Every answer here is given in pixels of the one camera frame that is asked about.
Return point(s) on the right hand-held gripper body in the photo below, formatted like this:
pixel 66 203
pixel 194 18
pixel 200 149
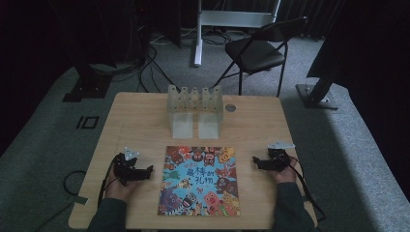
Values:
pixel 278 159

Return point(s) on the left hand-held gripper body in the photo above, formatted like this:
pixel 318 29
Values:
pixel 124 169

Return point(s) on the colourful picture book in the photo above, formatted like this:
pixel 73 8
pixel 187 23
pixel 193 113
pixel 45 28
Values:
pixel 199 180

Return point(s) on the person's right hand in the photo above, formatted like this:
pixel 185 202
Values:
pixel 286 174

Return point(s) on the person's left hand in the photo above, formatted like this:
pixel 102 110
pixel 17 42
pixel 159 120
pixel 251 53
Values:
pixel 117 190

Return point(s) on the grey tape piece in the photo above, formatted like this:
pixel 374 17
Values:
pixel 77 200

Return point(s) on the round grey table grommet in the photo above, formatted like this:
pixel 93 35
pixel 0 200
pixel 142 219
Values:
pixel 230 108

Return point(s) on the black tape floor marks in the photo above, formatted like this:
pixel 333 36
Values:
pixel 87 122

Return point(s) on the clear acrylic book rack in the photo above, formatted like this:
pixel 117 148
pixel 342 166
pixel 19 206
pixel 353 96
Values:
pixel 193 103

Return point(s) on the black folding chair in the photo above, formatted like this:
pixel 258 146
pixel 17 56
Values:
pixel 254 53

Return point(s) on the dark curtain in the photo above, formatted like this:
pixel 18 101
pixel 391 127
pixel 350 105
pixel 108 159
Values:
pixel 309 13

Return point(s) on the black stand with base plate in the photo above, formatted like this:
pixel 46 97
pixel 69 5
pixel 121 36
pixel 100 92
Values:
pixel 88 85
pixel 317 96

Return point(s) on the white metal desk frame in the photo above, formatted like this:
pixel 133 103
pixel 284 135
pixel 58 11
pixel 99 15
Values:
pixel 198 38

